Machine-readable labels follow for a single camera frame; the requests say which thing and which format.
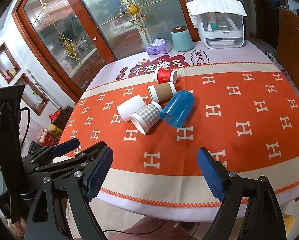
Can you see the white printed tablecloth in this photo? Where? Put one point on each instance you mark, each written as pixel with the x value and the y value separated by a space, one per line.
pixel 142 63

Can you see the purple tissue box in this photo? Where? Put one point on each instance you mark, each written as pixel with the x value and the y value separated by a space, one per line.
pixel 159 46

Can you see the grey plaid paper cup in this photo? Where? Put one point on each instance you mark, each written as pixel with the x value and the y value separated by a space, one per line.
pixel 146 117

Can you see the brown sleeve paper cup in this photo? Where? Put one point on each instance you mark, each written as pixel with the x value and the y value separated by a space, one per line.
pixel 161 92

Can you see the brown wooden cabinet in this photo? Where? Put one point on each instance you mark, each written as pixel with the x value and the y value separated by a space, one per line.
pixel 288 44

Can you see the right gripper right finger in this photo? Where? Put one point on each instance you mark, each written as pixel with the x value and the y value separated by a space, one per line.
pixel 263 217

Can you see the red paper cup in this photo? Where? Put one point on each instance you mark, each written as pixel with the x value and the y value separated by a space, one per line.
pixel 164 75

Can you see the white cloth cover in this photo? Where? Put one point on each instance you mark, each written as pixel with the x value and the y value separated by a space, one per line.
pixel 198 7

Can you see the blue translucent plastic cup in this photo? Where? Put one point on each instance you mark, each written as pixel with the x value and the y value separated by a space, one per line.
pixel 178 108

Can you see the teal cylindrical canister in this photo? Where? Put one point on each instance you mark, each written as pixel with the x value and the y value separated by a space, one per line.
pixel 181 39

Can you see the white storage appliance box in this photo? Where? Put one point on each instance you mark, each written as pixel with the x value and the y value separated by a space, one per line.
pixel 221 30

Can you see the orange H-pattern table runner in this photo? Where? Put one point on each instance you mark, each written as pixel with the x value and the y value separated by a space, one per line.
pixel 245 114

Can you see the white plastic cup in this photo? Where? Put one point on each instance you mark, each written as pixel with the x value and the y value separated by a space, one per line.
pixel 127 108

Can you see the wooden glass sliding door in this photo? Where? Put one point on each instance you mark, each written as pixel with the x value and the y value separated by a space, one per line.
pixel 74 39

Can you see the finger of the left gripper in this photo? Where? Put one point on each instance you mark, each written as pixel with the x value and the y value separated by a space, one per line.
pixel 46 154
pixel 66 168

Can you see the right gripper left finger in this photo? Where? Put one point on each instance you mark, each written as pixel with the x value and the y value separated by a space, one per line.
pixel 79 189

